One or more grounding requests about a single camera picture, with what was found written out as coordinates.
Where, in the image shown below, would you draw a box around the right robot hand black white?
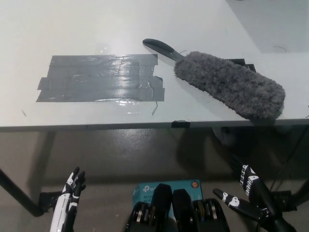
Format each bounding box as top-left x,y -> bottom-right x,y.
212,164 -> 278,222

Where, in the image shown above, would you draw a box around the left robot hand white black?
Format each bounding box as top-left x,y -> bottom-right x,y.
49,166 -> 87,232

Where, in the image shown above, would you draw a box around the grey fluffy duster black handle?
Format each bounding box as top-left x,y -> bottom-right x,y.
142,38 -> 286,121

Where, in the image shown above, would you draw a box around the black robot body blocks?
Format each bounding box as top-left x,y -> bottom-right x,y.
124,183 -> 230,232

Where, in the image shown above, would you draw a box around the black table base bar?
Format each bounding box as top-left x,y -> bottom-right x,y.
0,168 -> 42,216

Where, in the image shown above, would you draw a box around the grey table leg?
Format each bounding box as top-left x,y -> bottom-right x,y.
36,131 -> 56,194

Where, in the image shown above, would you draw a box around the teal tp-link router box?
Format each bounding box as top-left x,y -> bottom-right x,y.
132,179 -> 204,219

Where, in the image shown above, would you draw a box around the grey round caster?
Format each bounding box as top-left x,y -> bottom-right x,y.
211,127 -> 239,146

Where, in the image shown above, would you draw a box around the thin black cable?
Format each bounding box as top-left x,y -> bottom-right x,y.
271,154 -> 293,191

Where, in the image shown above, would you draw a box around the grey duct tape patch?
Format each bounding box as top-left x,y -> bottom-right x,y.
35,54 -> 165,103

